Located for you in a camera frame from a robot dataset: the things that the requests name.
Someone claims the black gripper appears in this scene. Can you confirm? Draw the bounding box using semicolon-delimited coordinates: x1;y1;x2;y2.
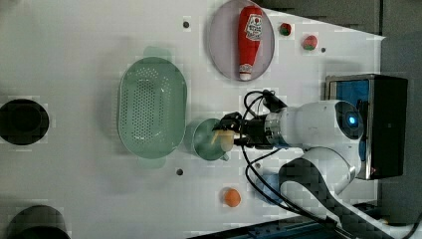
213;112;273;149

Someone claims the yellow plush banana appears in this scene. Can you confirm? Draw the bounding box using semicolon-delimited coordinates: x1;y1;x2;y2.
211;129;235;152

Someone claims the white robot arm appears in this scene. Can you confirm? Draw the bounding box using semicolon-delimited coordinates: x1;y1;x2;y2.
214;100;421;239

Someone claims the black cylinder near arm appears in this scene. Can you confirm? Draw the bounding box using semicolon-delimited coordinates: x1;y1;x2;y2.
0;99;50;145

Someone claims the green mug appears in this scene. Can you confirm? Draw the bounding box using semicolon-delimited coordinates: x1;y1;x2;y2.
184;119;229;161

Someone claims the blue bowl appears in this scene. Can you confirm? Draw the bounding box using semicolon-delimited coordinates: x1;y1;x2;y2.
255;173;283;205

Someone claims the orange ball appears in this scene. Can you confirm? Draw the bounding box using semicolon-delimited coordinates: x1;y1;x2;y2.
224;188;242;207

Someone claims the green oval colander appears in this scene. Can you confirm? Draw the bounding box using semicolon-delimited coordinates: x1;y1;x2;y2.
117;46;187;169

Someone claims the grey oval plate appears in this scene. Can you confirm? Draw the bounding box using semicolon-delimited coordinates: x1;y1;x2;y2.
207;0;276;82

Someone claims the red plush ketchup bottle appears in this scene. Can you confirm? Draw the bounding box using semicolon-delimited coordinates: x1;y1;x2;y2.
238;5;263;81

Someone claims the small red tomato toy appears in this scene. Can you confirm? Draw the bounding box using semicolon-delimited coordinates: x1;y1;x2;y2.
279;23;292;36

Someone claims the red strawberry toy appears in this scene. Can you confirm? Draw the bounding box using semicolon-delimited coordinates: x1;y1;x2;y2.
302;35;317;51

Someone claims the black cylinder at edge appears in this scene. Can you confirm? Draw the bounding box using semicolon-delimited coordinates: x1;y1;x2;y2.
4;205;72;239

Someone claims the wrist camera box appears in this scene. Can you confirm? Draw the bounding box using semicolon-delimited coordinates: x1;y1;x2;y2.
263;90;287;113

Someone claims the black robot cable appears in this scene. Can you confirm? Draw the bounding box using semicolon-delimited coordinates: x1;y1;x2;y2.
241;89;422;239

